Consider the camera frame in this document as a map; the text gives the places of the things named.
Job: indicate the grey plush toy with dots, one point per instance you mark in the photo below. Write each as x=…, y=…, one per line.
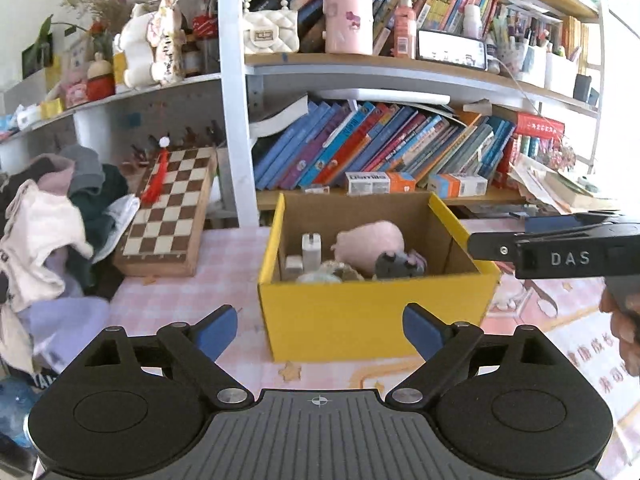
x=395, y=265

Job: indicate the white charger block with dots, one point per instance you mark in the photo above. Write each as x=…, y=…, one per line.
x=311, y=250

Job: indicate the red round doll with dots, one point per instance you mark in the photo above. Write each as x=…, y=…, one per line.
x=100, y=80

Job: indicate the white and blue medicine box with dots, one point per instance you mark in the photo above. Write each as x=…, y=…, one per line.
x=367, y=183

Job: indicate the pile of papers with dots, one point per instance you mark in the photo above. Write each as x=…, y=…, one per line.
x=555, y=185

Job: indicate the long orange white medicine box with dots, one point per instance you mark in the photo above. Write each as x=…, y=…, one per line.
x=457, y=185

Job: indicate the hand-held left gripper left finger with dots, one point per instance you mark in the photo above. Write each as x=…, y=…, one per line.
x=217, y=330

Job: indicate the white pen holder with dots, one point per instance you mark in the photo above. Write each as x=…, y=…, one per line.
x=560, y=72
x=532, y=62

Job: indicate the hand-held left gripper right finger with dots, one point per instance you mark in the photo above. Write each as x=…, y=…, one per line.
x=422, y=332

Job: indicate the crumpled pale packet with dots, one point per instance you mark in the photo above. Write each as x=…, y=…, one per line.
x=330, y=272

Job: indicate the pink checkered desktop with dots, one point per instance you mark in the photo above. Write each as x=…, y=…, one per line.
x=240, y=280

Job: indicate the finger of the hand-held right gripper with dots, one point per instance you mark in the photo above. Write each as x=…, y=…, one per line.
x=542, y=224
x=492, y=247

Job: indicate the yellow cardboard box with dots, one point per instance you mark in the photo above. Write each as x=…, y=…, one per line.
x=350, y=315

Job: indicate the yellow small box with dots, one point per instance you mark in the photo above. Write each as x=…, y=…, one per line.
x=51, y=108

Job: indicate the green leafy plant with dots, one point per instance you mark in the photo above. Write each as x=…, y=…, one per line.
x=37, y=45

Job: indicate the thick white book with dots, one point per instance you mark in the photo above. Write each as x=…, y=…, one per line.
x=277, y=117

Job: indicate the small white bottle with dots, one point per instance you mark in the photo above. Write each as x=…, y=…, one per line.
x=471, y=20

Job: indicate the pile of clothes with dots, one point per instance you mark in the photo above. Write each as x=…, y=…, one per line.
x=45, y=230

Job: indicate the dark glass jar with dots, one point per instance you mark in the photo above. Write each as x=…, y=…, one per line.
x=192, y=57

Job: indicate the red tassel ornament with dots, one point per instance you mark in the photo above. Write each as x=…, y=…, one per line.
x=156, y=180

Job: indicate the tiny white flat box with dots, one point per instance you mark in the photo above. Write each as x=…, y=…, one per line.
x=316, y=189

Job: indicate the row of slim colourful booklets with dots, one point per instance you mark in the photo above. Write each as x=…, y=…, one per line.
x=450, y=10

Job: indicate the small orange medicine box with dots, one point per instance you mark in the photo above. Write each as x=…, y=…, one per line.
x=401, y=181

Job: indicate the red boxed book set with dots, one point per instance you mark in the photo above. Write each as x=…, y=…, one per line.
x=537, y=142

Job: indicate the small black box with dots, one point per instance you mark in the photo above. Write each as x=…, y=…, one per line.
x=585, y=89

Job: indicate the white flat board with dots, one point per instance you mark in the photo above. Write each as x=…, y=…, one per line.
x=385, y=97

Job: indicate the lavender cloth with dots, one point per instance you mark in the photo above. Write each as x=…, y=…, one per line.
x=65, y=325

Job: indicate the row of blue and red books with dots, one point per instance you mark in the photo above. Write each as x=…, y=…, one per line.
x=375, y=145

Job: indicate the pink plush toy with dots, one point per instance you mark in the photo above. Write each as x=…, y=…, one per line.
x=370, y=242

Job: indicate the pink tumbler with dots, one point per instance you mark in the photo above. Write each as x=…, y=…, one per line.
x=347, y=12

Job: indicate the white quilted purse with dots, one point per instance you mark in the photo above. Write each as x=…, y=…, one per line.
x=270, y=30

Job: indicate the white desk shelf unit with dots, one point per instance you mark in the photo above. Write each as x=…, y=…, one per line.
x=232, y=85

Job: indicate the small white cube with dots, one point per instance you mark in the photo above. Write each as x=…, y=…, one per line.
x=294, y=265

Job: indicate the person's right hand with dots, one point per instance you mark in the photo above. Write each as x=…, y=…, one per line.
x=622, y=330

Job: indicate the wooden chessboard box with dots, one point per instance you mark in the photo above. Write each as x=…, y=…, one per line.
x=170, y=210

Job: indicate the orange bottle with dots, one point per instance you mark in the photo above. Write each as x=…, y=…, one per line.
x=404, y=30

